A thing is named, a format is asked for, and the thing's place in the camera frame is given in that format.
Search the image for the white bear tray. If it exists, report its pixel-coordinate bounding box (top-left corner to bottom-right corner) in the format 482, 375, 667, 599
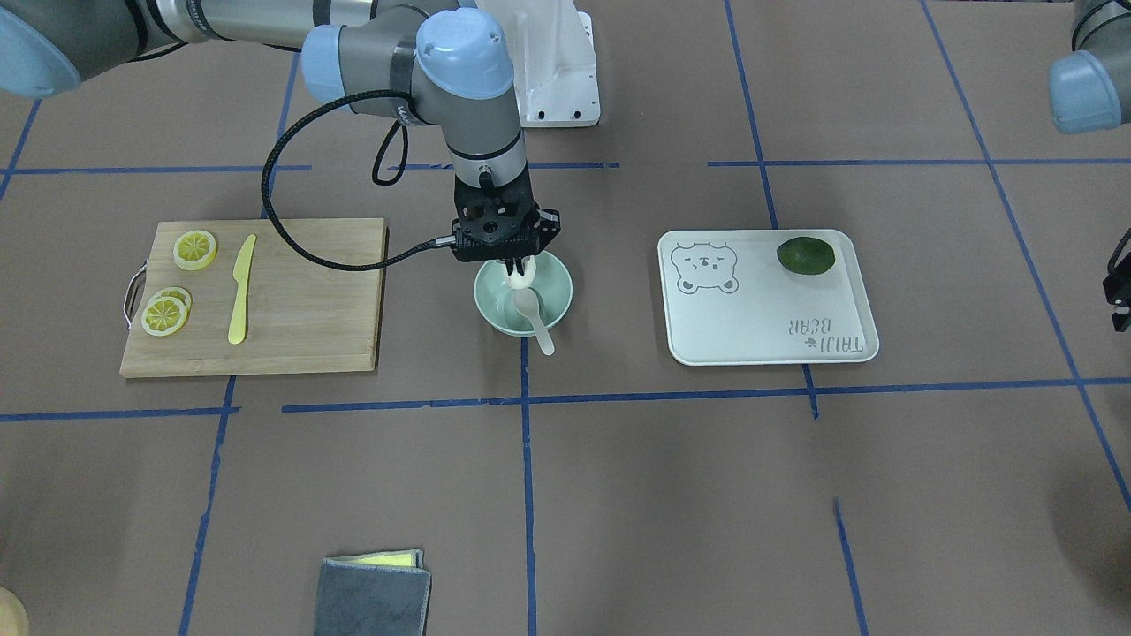
657, 229, 880, 367

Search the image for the light green bowl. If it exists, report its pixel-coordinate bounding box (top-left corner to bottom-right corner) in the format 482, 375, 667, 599
474, 251, 573, 337

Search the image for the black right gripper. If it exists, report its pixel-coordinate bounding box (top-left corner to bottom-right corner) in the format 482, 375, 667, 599
450, 166, 561, 277

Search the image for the grey yellow folded cloth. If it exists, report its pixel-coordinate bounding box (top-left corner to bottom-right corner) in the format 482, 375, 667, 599
314, 549, 431, 635

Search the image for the bamboo cutting board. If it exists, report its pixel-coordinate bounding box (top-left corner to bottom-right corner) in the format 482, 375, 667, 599
120, 220, 383, 379

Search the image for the white plastic spoon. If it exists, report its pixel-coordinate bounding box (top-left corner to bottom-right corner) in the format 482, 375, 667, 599
512, 287, 555, 356

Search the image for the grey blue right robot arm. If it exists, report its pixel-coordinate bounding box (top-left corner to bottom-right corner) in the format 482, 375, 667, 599
1, 1, 560, 276

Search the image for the lemon slice top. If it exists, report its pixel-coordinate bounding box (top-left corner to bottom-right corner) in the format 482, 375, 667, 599
172, 229, 218, 270

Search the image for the yellow plastic knife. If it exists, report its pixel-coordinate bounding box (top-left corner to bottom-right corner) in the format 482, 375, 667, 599
227, 234, 257, 344

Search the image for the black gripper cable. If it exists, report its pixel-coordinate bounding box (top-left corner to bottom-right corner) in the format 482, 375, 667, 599
261, 92, 457, 270

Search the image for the white steamed bun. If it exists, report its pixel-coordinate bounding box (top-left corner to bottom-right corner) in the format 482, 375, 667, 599
504, 261, 536, 291

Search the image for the wooden round object corner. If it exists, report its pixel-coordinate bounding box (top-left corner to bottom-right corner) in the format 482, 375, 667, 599
0, 588, 31, 636

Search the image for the lemon slice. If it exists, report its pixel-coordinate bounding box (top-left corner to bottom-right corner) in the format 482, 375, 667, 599
148, 286, 193, 313
172, 229, 218, 270
141, 295, 189, 337

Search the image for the lemon slice behind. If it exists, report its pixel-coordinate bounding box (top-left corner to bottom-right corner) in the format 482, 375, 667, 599
148, 286, 193, 313

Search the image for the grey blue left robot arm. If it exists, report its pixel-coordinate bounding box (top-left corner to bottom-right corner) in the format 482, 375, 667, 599
1047, 1, 1130, 134

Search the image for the dark green avocado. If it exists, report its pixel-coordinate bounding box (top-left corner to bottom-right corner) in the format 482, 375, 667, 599
776, 235, 837, 276

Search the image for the lemon slice front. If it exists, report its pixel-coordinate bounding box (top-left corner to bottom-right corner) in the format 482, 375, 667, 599
141, 295, 189, 337

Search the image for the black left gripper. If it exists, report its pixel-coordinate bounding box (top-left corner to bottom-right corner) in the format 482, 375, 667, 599
1103, 229, 1130, 330

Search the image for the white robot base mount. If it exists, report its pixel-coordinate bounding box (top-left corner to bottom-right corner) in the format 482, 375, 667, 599
513, 1, 602, 129

